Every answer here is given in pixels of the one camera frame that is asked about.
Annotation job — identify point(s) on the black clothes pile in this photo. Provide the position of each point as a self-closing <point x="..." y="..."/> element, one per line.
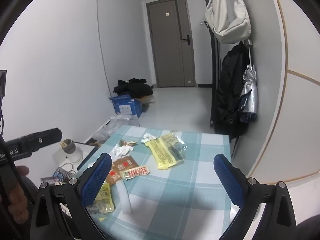
<point x="135" y="88"/>

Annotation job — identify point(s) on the white fabric bag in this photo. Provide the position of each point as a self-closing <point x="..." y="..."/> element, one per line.
<point x="225" y="17"/>

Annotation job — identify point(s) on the small white tissue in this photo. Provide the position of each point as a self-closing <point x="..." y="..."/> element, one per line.
<point x="147" y="137"/>

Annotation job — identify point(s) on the yellow plastic bag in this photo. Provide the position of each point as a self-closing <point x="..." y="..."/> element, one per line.
<point x="162" y="152"/>

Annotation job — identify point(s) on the bundle of wooden chopsticks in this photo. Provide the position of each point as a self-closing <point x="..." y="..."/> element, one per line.
<point x="63" y="144"/>

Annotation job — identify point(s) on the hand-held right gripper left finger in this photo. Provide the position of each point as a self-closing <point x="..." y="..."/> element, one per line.
<point x="96" y="180"/>

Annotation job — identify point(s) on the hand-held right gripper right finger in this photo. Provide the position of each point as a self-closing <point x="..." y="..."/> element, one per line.
<point x="228" y="177"/>

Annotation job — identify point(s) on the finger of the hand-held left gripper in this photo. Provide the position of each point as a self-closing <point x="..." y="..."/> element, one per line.
<point x="45" y="137"/>

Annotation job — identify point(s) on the brown sachet with red heart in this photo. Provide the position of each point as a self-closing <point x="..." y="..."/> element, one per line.
<point x="125" y="163"/>
<point x="115" y="176"/>

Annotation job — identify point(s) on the large white tissue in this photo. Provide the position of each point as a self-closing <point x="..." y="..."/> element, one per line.
<point x="122" y="151"/>

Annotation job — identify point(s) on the person's left hand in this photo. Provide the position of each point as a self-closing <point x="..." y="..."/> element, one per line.
<point x="17" y="197"/>

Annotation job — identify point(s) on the small yellow packet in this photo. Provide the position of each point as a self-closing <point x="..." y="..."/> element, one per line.
<point x="103" y="197"/>

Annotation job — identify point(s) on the grey brown door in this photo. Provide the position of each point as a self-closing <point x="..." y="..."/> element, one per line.
<point x="167" y="50"/>

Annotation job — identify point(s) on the red patterned packet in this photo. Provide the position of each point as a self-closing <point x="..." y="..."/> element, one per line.
<point x="135" y="173"/>

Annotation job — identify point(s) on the small snack wrapper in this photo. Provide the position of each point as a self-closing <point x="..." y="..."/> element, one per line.
<point x="126" y="143"/>

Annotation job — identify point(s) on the black backpack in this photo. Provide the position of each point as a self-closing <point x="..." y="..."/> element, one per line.
<point x="230" y="92"/>

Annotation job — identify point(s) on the blue cardboard box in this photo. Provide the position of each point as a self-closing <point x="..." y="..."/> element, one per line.
<point x="125" y="106"/>

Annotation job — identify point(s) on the black framed glass door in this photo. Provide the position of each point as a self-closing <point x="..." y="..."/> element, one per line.
<point x="215" y="80"/>

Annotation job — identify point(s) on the grey cup with chopsticks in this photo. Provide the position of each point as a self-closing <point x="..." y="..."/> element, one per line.
<point x="73" y="157"/>

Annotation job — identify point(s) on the white wardrobe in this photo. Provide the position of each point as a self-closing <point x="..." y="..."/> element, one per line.
<point x="300" y="105"/>

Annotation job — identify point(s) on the brown cardboard box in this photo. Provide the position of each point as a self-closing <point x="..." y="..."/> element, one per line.
<point x="148" y="100"/>

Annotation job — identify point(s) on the grey plastic mailer bag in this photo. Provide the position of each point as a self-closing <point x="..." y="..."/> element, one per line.
<point x="117" y="125"/>

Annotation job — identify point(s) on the silver folding umbrella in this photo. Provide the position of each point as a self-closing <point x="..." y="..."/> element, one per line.
<point x="250" y="92"/>

